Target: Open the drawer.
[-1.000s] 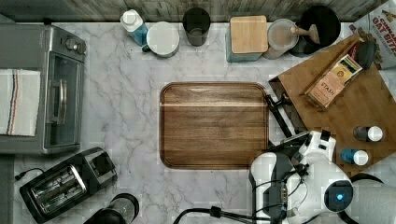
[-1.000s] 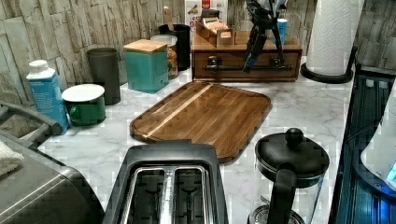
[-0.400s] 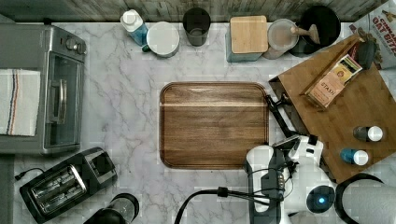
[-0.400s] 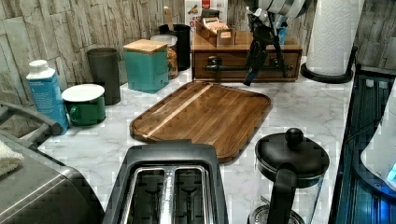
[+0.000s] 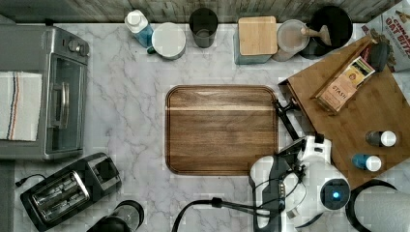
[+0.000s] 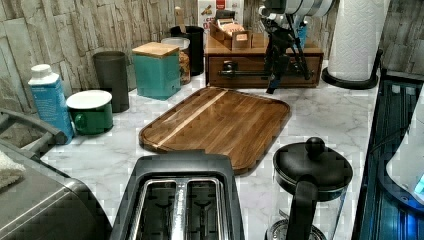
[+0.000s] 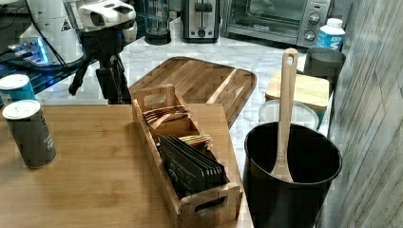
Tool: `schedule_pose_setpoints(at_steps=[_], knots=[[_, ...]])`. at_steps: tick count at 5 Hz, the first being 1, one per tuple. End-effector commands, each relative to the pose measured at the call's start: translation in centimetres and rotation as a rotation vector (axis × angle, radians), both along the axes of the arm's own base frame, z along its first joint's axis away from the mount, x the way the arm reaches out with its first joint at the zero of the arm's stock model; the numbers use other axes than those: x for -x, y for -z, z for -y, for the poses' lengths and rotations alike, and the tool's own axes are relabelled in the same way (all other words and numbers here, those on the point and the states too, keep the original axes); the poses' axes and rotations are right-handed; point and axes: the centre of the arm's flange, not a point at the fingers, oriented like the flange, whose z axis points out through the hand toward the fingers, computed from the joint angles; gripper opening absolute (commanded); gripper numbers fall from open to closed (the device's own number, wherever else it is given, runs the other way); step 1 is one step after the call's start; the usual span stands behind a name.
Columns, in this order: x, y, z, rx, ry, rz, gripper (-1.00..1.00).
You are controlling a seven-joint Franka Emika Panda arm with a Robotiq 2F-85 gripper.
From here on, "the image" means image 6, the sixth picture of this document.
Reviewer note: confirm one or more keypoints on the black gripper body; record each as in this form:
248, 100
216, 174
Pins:
281, 32

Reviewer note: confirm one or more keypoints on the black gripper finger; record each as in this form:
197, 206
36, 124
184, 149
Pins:
300, 59
277, 66

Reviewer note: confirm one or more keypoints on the wooden drawer front black handle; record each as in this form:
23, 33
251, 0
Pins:
248, 72

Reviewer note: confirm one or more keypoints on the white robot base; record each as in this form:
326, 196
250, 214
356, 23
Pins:
402, 175

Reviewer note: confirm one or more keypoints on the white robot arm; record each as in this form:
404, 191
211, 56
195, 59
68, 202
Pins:
298, 8

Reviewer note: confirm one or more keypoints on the wooden drawer box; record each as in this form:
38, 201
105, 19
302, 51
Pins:
259, 44

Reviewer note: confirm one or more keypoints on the blue spice shaker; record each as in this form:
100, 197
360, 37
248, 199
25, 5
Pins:
302, 33

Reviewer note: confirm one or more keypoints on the wooden tea bag organizer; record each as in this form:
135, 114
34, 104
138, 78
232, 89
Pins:
231, 34

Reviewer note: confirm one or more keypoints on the black paper towel holder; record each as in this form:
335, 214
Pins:
370, 83

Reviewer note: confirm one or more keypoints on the white paper towel roll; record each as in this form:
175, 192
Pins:
356, 38

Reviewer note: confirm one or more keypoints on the white red cardboard box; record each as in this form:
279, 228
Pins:
207, 10

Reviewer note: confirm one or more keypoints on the wooden cutting board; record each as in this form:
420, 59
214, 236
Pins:
222, 121

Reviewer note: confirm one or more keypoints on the black utensil holder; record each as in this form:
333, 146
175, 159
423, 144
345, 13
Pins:
196, 48

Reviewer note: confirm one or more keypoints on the glass jar white lid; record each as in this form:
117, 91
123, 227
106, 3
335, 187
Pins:
184, 57

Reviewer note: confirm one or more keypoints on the black glass french press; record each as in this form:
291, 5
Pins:
310, 181

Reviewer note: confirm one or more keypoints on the teal canister wooden lid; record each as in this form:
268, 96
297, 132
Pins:
157, 70

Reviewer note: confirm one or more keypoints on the dark grey tall cup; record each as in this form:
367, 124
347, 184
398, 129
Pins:
110, 67

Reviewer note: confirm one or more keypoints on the black two-slot toaster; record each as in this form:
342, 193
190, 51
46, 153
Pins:
180, 195

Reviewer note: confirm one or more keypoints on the green enamel mug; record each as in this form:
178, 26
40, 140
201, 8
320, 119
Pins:
91, 111

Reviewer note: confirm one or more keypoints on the blue white carton bottle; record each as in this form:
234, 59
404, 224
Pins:
49, 99

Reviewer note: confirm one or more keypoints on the stainless steel appliance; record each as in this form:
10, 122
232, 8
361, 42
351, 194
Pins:
45, 204

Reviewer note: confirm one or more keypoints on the white folded cloth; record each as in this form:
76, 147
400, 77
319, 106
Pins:
10, 171

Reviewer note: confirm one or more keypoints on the wooden utensil handle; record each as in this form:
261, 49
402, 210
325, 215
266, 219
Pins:
180, 19

